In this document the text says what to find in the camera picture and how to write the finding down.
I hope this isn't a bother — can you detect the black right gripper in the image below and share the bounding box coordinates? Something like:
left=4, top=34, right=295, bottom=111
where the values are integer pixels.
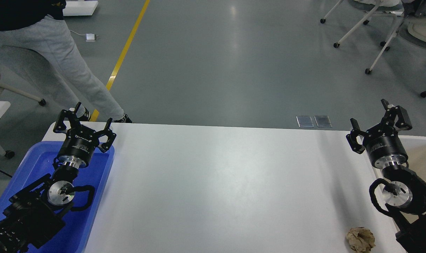
left=346, top=99, right=413, bottom=168

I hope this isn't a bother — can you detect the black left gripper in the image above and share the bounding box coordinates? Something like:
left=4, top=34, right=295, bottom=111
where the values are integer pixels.
left=53, top=102, right=117, bottom=168

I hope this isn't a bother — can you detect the brown paper ball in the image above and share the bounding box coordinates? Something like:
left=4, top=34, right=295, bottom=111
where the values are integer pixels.
left=345, top=227, right=376, bottom=253

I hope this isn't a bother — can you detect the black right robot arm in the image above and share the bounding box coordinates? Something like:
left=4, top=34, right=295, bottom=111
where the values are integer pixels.
left=346, top=99, right=426, bottom=253

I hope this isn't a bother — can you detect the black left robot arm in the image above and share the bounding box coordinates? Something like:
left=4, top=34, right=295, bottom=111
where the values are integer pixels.
left=0, top=102, right=116, bottom=253

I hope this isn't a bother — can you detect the white chair leg left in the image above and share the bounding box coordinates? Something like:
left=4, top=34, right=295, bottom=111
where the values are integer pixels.
left=0, top=54, right=47, bottom=106

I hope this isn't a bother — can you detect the right metal floor plate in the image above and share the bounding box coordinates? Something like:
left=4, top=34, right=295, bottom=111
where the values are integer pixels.
left=314, top=115, right=332, bottom=128

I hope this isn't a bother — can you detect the metal floor plate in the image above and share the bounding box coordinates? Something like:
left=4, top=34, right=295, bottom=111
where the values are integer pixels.
left=296, top=116, right=314, bottom=128
left=314, top=115, right=332, bottom=128

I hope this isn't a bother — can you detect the left metal floor plate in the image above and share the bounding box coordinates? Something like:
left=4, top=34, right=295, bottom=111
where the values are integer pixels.
left=296, top=116, right=314, bottom=128

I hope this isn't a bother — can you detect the white power adapter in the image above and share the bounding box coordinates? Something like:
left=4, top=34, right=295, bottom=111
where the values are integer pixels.
left=85, top=33, right=96, bottom=42

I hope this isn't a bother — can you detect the blue plastic bin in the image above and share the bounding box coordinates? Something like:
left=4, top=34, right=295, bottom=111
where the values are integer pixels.
left=0, top=141, right=115, bottom=253

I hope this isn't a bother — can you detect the white rolling chair right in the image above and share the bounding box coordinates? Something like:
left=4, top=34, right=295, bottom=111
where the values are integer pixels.
left=399, top=0, right=426, bottom=98

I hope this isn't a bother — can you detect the white rolling chair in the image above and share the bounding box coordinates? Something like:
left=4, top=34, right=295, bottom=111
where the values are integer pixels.
left=399, top=0, right=426, bottom=98
left=319, top=0, right=405, bottom=75

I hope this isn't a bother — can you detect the person in grey trousers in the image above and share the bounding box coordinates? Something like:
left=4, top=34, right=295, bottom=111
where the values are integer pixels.
left=0, top=0, right=132, bottom=123

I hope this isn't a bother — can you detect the white flat board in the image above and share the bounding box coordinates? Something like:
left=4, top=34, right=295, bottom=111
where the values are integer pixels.
left=63, top=0, right=98, bottom=17

